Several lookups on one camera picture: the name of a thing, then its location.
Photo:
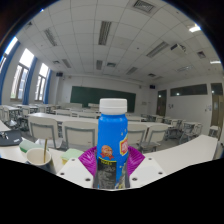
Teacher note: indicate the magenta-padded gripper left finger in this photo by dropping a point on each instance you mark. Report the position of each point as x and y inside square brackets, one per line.
[75, 171]

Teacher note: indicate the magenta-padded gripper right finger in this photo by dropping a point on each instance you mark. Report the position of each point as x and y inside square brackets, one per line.
[146, 170]

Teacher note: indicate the blue white-capped drink bottle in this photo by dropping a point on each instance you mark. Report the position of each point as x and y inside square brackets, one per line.
[111, 140]

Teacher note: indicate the yellow and green sponge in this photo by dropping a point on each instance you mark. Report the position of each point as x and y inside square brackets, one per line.
[71, 155]

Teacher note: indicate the thin yellow stick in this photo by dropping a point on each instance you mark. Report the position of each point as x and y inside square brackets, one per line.
[45, 146]

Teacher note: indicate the group of classroom chairs and desks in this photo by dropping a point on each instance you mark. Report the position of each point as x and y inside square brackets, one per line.
[80, 131]

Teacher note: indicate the dark blue mug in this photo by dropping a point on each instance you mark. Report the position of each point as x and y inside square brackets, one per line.
[35, 156]

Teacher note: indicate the light green sponge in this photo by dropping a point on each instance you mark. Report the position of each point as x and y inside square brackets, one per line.
[28, 145]

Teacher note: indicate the dark door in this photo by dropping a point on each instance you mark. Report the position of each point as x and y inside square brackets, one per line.
[161, 103]

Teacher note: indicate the dark green chalkboard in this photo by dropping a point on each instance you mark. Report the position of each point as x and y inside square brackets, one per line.
[100, 98]

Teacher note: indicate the blue curtain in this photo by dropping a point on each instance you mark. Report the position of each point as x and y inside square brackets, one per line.
[6, 76]
[48, 86]
[29, 81]

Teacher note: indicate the tall window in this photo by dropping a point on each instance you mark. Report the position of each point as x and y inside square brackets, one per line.
[21, 75]
[9, 48]
[41, 81]

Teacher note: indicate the white ceiling projector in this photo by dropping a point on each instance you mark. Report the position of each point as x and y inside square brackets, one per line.
[178, 49]

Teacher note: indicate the group of ceiling lights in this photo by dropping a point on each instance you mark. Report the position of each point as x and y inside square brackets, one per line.
[105, 31]

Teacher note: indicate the black wall speaker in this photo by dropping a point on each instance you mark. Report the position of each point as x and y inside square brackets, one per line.
[59, 74]
[152, 86]

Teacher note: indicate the long dark wall window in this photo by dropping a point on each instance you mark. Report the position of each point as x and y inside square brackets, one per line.
[188, 90]

